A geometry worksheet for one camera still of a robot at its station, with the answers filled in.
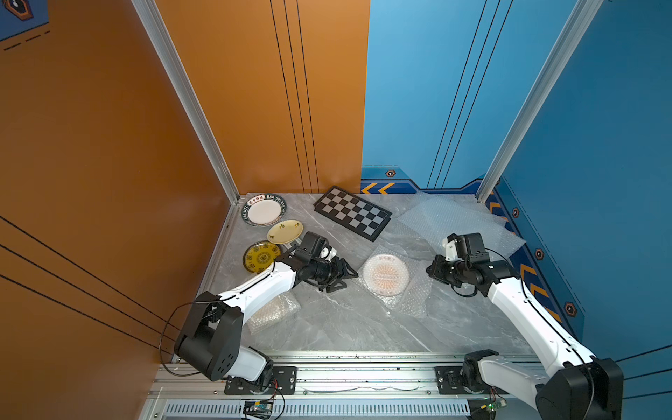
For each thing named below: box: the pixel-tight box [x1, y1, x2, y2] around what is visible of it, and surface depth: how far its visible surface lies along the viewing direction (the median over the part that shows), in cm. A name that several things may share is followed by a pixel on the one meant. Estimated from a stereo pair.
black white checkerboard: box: [313, 185, 393, 243], surface depth 112 cm
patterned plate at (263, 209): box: [241, 193, 287, 227], surface depth 118 cm
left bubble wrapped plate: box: [246, 294, 302, 336], surface depth 83 cm
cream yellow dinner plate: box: [266, 218, 304, 245], surface depth 111 cm
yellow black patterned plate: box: [242, 239, 281, 274], surface depth 104 cm
